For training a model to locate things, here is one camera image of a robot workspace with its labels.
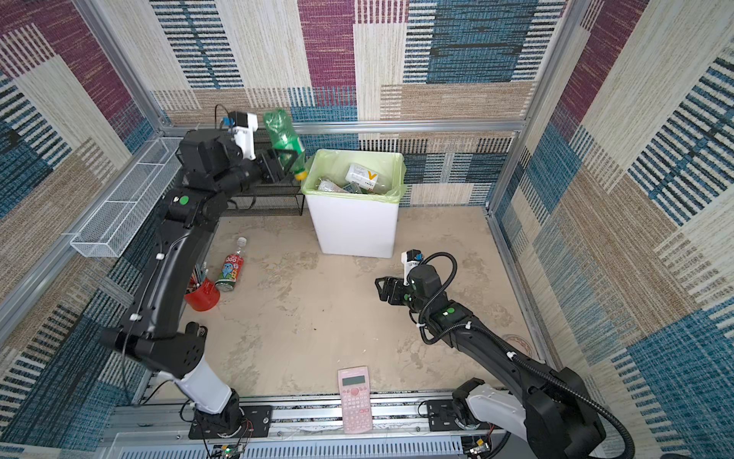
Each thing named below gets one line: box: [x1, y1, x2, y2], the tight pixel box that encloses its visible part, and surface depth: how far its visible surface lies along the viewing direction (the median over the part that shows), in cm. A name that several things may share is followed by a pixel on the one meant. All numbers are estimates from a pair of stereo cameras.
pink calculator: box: [337, 365, 373, 435], surface depth 77 cm
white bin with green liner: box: [301, 149, 408, 259], surface depth 97 cm
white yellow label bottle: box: [344, 162, 392, 195], surface depth 98 cm
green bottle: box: [263, 108, 308, 181], surface depth 64 cm
